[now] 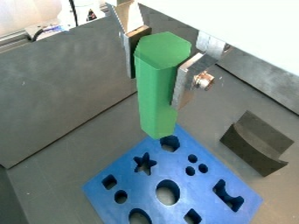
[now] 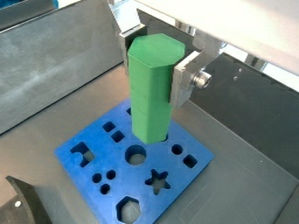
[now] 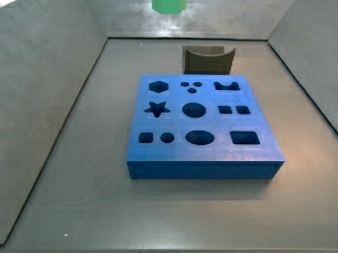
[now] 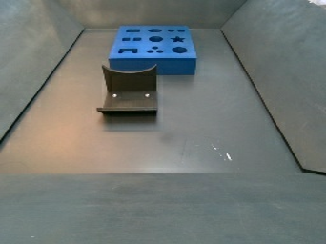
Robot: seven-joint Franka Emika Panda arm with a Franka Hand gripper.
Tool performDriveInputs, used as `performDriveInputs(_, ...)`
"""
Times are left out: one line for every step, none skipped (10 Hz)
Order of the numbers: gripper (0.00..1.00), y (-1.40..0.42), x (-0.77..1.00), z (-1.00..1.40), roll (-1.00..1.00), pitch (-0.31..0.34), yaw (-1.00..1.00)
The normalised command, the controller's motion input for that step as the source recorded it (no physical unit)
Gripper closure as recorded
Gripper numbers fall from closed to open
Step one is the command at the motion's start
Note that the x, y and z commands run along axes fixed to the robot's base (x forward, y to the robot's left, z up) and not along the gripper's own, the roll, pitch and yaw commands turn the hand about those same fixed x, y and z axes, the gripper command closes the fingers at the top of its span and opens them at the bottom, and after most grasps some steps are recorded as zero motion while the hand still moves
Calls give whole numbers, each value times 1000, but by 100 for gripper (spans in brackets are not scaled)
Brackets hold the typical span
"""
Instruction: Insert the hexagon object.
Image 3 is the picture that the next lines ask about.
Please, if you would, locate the green hexagon object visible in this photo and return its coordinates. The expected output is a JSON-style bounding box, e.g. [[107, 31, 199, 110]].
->
[[152, 0, 185, 15]]

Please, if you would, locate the blue shape sorter block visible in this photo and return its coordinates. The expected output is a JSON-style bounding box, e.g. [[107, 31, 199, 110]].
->
[[127, 74, 284, 179]]

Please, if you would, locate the dark curved holder block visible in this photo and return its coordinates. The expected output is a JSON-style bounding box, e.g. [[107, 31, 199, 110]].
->
[[181, 45, 236, 75]]

